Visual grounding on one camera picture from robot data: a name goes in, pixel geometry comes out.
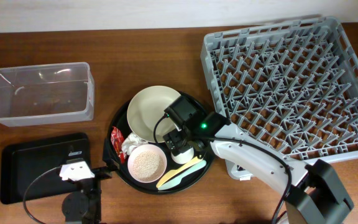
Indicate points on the large beige bowl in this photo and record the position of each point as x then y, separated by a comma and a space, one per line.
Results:
147, 107

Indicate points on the clear plastic bin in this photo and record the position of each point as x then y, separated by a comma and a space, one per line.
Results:
46, 94

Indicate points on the white cup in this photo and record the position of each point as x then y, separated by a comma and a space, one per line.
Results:
183, 158

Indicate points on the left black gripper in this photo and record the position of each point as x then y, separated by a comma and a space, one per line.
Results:
104, 173

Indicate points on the yellow plastic knife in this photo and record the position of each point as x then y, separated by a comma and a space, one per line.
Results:
174, 172

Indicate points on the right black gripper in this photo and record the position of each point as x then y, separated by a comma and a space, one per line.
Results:
171, 140

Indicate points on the grey dishwasher rack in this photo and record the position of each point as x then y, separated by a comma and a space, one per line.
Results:
293, 86

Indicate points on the crumpled white tissue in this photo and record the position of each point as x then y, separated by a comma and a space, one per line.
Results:
132, 142

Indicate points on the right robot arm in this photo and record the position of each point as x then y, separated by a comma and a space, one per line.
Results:
309, 193

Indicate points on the small pink bowl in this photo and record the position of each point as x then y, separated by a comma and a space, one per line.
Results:
147, 163

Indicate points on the black rectangular tray bin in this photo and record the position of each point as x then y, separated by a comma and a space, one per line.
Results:
23, 162

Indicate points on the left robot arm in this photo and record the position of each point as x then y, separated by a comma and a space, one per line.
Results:
84, 204

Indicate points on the light blue plastic spoon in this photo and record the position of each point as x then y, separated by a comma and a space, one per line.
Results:
177, 180

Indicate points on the round black serving tray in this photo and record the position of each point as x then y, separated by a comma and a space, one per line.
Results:
120, 121

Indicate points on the red snack wrapper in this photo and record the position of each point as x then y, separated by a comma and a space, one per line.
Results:
117, 140

